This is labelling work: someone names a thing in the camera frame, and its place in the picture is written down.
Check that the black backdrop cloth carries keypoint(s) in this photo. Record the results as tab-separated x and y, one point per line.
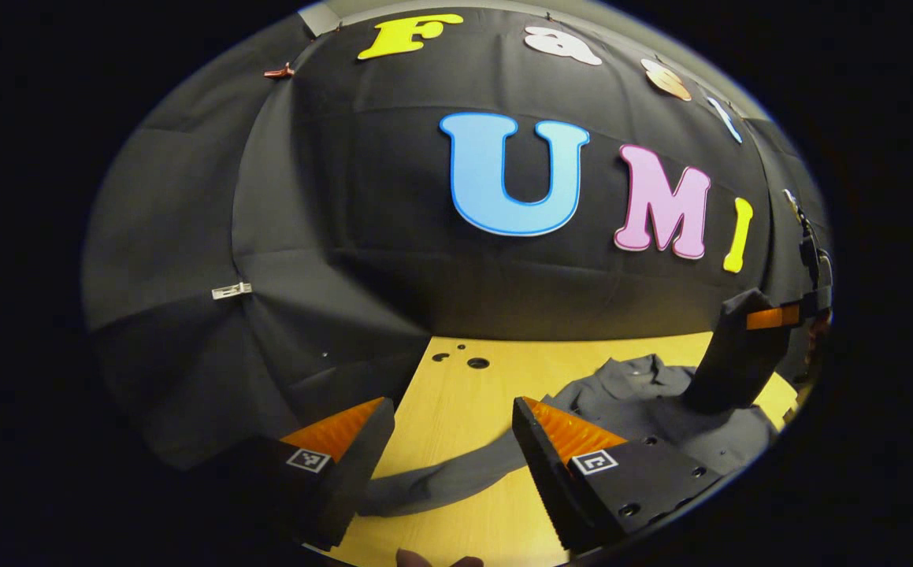
346	197

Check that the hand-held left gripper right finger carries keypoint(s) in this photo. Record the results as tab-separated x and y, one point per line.
543	472

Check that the red cloth clip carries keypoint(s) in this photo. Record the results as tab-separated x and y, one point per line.
279	72

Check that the white cloth clip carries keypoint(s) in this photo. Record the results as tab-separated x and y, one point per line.
231	290

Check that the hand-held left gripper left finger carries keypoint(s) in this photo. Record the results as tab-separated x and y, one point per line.
361	465

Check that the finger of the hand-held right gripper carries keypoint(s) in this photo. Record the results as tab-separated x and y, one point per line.
771	317

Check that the grey shirt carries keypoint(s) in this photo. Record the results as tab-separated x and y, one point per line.
645	402

